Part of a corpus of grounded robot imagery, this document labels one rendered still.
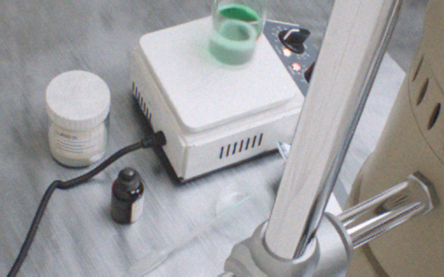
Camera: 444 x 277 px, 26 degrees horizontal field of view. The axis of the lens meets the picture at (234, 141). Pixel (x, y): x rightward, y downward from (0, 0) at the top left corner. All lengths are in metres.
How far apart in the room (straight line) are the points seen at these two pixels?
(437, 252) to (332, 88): 0.14
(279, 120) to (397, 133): 0.58
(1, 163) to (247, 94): 0.25
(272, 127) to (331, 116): 0.70
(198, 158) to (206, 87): 0.07
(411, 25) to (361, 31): 1.47
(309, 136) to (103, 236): 0.68
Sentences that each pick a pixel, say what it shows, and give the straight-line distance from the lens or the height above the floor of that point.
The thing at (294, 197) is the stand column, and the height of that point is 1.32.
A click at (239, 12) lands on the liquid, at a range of 0.92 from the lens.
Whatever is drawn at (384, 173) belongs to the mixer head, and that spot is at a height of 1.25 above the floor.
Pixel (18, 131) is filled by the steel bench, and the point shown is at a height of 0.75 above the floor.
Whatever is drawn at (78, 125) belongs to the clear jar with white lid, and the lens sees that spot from 0.90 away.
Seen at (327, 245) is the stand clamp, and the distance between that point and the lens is 0.31.
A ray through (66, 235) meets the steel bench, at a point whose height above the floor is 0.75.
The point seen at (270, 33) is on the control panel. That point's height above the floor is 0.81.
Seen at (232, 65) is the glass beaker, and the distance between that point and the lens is 0.92.
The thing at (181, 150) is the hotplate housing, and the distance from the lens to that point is 0.90.
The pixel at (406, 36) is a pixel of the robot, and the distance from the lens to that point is 1.67.
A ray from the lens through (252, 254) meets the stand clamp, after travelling 0.30.
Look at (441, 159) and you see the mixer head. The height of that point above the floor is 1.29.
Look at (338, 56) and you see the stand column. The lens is 0.22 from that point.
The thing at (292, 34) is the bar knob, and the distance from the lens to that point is 1.00.
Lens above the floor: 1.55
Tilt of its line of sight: 54 degrees down
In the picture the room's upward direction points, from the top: 12 degrees clockwise
